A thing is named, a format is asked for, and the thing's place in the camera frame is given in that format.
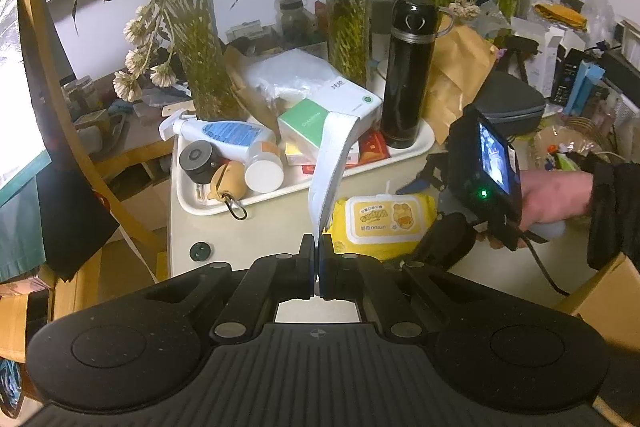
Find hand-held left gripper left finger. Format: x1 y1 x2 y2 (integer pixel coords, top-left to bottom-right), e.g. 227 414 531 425
125 232 318 342

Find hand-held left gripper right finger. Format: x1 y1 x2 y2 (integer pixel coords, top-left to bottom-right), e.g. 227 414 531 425
319 234 506 340

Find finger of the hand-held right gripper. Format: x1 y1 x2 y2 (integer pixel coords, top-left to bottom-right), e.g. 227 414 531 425
414 151 451 194
414 212 479 270

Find yellow wet wipes pack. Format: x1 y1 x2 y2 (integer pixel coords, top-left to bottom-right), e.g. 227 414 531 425
322 194 438 258

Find white light blue cloth strip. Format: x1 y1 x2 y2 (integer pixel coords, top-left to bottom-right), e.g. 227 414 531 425
307 112 362 238

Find brown cardboard box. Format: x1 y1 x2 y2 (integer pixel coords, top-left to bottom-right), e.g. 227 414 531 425
555 252 640 348

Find person's right forearm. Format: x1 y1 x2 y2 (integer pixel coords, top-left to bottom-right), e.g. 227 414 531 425
587 159 640 272

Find person's right hand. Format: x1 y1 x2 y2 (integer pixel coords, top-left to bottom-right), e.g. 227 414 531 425
475 171 597 252

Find red packet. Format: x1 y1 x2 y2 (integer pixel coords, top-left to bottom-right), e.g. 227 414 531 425
357 132 391 162

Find white plastic tray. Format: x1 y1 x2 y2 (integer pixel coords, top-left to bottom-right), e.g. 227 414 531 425
175 117 436 215

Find grey zip case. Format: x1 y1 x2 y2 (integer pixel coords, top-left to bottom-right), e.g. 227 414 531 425
472 72 546 138

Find clear bag of items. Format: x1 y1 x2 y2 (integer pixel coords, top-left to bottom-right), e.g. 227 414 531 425
532 114 623 175

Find black thermos bottle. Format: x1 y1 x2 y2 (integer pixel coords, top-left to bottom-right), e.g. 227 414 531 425
380 0 453 149

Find brown paper bag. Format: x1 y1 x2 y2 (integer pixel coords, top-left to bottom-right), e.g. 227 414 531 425
422 27 501 145

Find white round jar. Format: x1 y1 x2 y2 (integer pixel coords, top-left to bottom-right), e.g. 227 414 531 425
245 139 286 194

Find white tissue pack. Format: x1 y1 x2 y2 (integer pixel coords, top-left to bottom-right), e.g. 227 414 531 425
305 77 383 130

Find black round desk cap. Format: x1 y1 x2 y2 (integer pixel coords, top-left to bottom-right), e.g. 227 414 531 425
189 241 213 264

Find white yellow small box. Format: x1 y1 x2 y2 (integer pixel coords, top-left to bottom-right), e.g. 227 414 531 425
285 142 361 168

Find tan pouch with carabiner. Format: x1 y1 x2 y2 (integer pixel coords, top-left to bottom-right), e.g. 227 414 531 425
209 161 249 221

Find black mini tripod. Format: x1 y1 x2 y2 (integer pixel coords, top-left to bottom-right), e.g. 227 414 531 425
500 34 538 82

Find black carton box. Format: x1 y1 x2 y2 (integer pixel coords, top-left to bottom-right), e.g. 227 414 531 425
550 49 583 105

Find light blue box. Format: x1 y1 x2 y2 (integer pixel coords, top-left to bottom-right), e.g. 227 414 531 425
565 62 603 115

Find black round container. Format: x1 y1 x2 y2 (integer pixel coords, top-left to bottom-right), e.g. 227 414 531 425
179 140 226 185

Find white blue spray bottle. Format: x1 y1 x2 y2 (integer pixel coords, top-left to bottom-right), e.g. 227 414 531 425
159 112 276 148

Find white plastic bag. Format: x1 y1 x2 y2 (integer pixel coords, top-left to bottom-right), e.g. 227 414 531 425
247 49 341 102

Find yellow bag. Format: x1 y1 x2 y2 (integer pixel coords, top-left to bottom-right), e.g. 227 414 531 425
534 3 586 28

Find black electronic device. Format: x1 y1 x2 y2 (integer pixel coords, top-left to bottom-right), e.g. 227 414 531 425
600 49 640 95

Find wooden chair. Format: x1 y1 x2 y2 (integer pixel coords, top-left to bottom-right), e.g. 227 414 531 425
17 0 168 323

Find dark glass jar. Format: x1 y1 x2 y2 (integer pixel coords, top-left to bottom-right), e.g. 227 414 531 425
277 0 313 45

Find wooden side table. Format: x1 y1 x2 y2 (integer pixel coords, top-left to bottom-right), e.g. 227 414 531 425
70 72 181 192

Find dried white flower bunch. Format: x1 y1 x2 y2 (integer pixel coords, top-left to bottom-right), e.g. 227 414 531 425
112 0 181 102

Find black cloth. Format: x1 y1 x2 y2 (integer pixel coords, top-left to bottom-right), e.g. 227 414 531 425
17 0 121 283

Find black cable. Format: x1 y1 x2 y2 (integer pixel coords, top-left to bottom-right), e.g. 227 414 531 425
517 229 571 297

